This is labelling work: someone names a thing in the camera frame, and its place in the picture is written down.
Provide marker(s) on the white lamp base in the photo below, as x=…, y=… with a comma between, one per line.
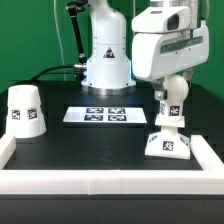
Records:
x=168, y=142

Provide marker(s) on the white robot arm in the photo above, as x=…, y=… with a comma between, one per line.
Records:
x=109, y=70

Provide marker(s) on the white U-shaped fence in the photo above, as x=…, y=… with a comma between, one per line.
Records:
x=208, y=180

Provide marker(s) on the white marker board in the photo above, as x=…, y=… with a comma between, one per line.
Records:
x=105, y=115

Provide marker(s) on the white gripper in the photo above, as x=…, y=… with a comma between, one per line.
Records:
x=155, y=56

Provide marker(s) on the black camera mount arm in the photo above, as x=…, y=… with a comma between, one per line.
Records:
x=74, y=8

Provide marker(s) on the white lamp shade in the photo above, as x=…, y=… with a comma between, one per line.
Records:
x=24, y=118

